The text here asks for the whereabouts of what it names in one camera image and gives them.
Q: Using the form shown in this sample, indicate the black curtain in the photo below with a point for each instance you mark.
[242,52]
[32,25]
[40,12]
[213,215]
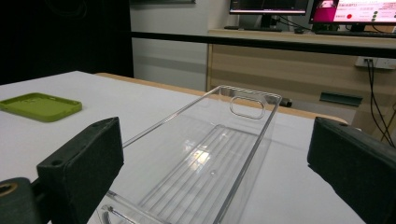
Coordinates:
[62,37]

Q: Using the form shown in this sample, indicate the small black object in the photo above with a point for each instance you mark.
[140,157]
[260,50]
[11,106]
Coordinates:
[286,102]

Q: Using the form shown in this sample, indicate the white power strip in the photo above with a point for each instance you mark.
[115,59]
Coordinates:
[378,62]

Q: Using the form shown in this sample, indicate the pink screen computer monitor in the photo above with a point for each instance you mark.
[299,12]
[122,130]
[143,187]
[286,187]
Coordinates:
[355,11]

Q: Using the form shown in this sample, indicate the white table sheet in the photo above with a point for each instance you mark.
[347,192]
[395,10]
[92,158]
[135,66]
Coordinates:
[62,140]

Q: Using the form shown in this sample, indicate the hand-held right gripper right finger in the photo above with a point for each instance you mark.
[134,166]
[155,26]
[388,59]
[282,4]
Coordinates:
[358,168]

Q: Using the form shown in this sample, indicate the clear plastic tray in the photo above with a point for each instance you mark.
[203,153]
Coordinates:
[202,161]

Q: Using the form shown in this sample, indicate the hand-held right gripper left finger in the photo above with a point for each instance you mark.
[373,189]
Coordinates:
[84,161]

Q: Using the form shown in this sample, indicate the white cabinet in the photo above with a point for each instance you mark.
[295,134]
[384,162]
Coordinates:
[168,62]

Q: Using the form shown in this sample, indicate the dark screen computer monitor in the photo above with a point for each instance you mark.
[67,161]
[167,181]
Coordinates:
[267,6]

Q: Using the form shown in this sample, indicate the green phone case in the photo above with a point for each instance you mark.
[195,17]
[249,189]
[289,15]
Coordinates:
[40,107]

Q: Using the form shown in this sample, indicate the black keyboard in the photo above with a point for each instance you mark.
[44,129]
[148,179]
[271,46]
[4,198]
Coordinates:
[252,28]
[355,33]

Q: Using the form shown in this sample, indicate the light wooden desk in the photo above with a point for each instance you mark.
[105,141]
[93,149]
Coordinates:
[280,71]

